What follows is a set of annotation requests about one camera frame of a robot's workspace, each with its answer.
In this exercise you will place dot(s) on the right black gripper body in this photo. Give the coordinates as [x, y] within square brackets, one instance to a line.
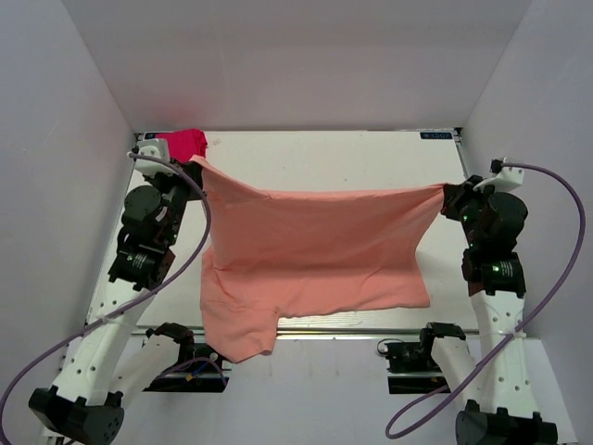
[466, 206]

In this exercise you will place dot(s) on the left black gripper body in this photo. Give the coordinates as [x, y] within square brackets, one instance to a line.
[176, 189]

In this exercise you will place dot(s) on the salmon pink t shirt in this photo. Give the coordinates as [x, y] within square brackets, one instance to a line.
[277, 254]

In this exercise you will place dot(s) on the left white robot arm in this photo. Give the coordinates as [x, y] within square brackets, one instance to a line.
[86, 402]

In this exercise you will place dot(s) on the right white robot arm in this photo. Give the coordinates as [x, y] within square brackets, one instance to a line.
[497, 404]

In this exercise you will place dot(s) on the folded magenta t shirt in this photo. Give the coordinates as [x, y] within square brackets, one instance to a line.
[185, 144]

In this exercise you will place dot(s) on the blue table label sticker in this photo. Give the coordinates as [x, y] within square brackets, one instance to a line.
[436, 135]

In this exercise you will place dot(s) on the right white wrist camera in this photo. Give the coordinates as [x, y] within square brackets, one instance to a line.
[505, 176]

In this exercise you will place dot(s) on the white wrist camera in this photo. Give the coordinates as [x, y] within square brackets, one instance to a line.
[152, 151]
[505, 176]

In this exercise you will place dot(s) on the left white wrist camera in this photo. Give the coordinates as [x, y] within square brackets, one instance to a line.
[152, 151]

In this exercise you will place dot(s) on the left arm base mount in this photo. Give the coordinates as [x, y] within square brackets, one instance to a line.
[199, 369]

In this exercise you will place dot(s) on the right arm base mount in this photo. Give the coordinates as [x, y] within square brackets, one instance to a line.
[412, 366]

